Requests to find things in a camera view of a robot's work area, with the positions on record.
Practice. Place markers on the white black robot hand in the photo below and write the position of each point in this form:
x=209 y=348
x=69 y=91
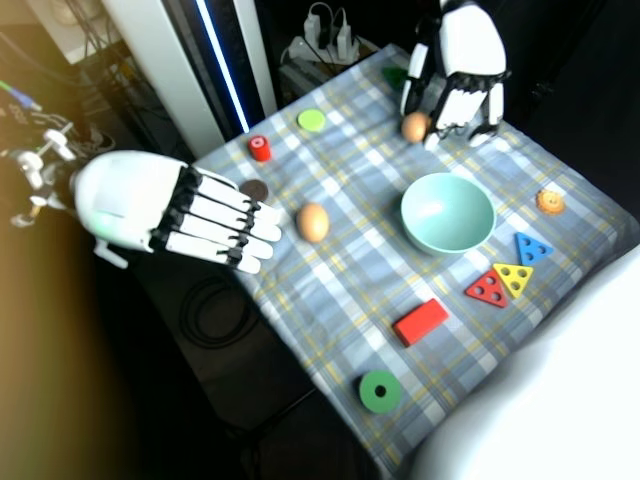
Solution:
x=130 y=200
x=472 y=45

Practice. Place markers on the brown egg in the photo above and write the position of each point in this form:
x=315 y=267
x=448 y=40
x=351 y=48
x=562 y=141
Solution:
x=312 y=222
x=415 y=126

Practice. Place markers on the mint green bowl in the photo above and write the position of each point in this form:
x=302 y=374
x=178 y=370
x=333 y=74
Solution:
x=447 y=215

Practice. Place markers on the green triangle peg block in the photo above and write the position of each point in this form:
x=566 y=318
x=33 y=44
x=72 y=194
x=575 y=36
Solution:
x=394 y=76

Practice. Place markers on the brown sandwich cookie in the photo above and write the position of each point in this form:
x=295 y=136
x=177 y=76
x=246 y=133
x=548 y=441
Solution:
x=256 y=189

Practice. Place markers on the white plug adapter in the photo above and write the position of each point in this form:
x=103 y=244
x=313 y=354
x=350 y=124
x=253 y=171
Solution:
x=342 y=39
x=312 y=25

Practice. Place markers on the red cylinder with white print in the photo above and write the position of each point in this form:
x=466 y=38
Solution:
x=260 y=150

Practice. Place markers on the white pillar with blue light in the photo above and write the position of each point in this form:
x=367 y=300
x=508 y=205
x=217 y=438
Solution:
x=150 y=60

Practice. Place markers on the white power strip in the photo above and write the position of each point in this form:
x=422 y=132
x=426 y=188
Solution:
x=305 y=50

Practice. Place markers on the tan round biscuit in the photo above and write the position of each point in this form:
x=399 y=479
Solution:
x=550 y=202

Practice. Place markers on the lime green sandwich cookie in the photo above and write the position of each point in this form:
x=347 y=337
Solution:
x=311 y=120

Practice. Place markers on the blue triangle peg block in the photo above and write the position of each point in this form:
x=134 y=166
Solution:
x=530 y=247

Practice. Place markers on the yellow triangle peg block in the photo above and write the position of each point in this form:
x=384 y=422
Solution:
x=514 y=277

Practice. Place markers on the red triangle peg block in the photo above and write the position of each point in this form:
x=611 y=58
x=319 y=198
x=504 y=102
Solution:
x=487 y=290

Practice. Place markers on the blue plaid tablecloth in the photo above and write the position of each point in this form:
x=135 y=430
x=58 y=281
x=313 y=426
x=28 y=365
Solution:
x=380 y=280

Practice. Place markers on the red rectangular block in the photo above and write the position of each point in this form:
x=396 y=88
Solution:
x=420 y=322

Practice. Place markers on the white rounded robot shell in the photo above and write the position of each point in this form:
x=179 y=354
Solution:
x=550 y=400

